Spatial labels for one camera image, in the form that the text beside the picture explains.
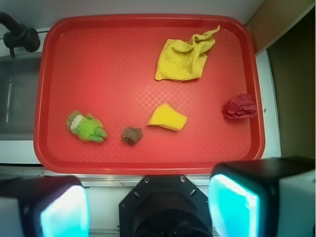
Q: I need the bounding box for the green plush animal toy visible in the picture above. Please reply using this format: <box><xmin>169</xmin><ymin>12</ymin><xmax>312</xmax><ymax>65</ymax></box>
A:
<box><xmin>66</xmin><ymin>111</ymin><xmax>108</xmax><ymax>143</ymax></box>

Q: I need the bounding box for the yellow sponge piece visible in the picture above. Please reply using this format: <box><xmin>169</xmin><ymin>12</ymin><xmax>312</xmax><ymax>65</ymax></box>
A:
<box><xmin>147</xmin><ymin>103</ymin><xmax>188</xmax><ymax>131</ymax></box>

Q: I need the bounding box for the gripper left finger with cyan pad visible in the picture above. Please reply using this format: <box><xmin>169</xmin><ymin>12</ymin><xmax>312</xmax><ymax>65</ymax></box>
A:
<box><xmin>0</xmin><ymin>176</ymin><xmax>91</xmax><ymax>237</ymax></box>

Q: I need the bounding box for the black faucet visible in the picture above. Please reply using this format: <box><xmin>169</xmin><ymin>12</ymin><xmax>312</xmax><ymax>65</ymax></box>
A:
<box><xmin>0</xmin><ymin>12</ymin><xmax>40</xmax><ymax>58</ymax></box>

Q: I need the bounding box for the red plastic tray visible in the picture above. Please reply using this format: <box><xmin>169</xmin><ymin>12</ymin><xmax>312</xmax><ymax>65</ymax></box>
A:
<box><xmin>34</xmin><ymin>15</ymin><xmax>265</xmax><ymax>175</ymax></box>

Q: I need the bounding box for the yellow knitted cloth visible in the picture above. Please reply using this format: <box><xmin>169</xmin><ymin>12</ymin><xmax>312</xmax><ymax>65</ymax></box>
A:
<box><xmin>154</xmin><ymin>26</ymin><xmax>221</xmax><ymax>81</ymax></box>

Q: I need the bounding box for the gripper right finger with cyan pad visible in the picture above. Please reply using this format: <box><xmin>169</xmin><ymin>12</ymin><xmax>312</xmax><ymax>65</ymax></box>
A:
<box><xmin>208</xmin><ymin>157</ymin><xmax>316</xmax><ymax>237</ymax></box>

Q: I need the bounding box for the metal sink basin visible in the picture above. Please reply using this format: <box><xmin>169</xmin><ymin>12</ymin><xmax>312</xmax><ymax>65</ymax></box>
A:
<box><xmin>0</xmin><ymin>53</ymin><xmax>41</xmax><ymax>141</ymax></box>

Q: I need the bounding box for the brown rock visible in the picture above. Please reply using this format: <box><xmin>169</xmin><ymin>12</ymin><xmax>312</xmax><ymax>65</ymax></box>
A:
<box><xmin>122</xmin><ymin>126</ymin><xmax>143</xmax><ymax>146</ymax></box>

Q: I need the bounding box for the black octagonal mount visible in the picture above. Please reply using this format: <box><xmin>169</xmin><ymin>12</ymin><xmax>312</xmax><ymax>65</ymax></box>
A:
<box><xmin>118</xmin><ymin>175</ymin><xmax>213</xmax><ymax>237</ymax></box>

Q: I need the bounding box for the crumpled red paper ball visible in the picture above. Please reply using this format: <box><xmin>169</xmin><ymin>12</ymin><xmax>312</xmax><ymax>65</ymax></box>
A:
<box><xmin>222</xmin><ymin>94</ymin><xmax>257</xmax><ymax>119</ymax></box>

